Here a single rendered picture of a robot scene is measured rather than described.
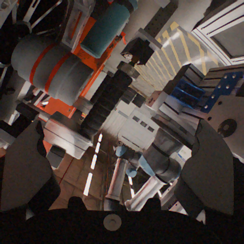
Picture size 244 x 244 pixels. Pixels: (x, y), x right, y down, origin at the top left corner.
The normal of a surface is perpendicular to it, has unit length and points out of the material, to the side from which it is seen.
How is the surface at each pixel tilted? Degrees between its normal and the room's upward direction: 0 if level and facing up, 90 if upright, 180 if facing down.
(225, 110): 90
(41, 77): 71
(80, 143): 90
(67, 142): 90
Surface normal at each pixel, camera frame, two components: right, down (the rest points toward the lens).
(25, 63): 0.04, 0.44
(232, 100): -0.82, -0.55
